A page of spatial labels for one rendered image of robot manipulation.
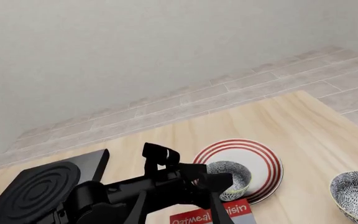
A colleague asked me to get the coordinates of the black white patterned bowl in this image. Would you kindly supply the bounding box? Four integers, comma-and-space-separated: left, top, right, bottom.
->
205, 161, 253, 203
329, 170, 358, 224

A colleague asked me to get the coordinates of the white plate with red rings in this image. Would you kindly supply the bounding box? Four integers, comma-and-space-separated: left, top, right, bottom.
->
192, 138, 284, 206

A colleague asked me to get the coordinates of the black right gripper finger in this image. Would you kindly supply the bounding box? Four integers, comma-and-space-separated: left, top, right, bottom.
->
209, 193, 234, 224
198, 172, 234, 194

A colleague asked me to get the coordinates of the red oatmeal raisin box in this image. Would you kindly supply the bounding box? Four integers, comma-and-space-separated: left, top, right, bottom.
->
169, 198, 256, 224

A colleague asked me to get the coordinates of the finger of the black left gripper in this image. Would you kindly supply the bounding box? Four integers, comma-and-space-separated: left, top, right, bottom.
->
128, 189, 150, 224

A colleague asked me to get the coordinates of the flat black stove plate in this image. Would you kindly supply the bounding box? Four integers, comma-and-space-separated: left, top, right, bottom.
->
0, 149, 110, 224

